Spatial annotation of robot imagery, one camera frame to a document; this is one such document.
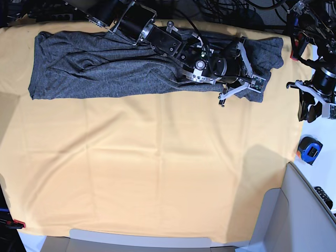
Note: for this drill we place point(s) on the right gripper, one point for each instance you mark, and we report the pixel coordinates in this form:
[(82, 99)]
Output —
[(231, 67)]

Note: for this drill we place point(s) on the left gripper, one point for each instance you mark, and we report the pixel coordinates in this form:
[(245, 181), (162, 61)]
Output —
[(314, 93)]

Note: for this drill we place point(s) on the grey long-sleeve shirt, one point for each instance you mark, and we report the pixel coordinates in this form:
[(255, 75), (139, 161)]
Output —
[(93, 65)]

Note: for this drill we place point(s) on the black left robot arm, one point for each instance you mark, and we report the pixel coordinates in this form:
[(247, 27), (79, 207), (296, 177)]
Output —
[(311, 27)]

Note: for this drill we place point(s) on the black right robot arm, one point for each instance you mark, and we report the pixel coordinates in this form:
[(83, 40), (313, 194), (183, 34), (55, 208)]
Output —
[(134, 22)]

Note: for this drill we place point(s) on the blue black tape measure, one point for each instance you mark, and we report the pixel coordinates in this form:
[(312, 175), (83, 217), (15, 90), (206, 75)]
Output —
[(308, 149)]

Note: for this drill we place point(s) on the red black clamp right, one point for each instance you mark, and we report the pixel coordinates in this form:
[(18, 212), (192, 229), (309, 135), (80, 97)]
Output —
[(299, 45)]

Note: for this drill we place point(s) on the red black clamp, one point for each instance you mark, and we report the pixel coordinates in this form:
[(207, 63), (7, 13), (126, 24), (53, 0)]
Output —
[(299, 45), (14, 224)]

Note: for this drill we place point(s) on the black studded remote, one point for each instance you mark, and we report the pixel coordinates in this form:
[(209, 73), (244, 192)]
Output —
[(324, 196)]

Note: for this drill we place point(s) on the yellow table cloth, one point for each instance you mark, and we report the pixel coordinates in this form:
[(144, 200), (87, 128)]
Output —
[(172, 165)]

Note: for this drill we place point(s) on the white cardboard box right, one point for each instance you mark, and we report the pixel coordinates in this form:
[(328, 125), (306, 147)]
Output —
[(293, 218)]

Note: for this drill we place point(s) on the white cardboard box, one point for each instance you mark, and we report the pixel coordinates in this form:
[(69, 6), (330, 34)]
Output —
[(293, 218), (83, 240)]

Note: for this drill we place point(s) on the white cardboard box bottom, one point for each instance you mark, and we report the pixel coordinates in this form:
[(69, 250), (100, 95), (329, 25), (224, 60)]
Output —
[(83, 240)]

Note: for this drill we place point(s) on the red black clamp left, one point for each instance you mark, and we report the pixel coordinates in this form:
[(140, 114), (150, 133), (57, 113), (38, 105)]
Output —
[(14, 224)]

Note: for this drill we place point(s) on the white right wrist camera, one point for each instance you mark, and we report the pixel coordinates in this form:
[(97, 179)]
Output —
[(257, 83)]

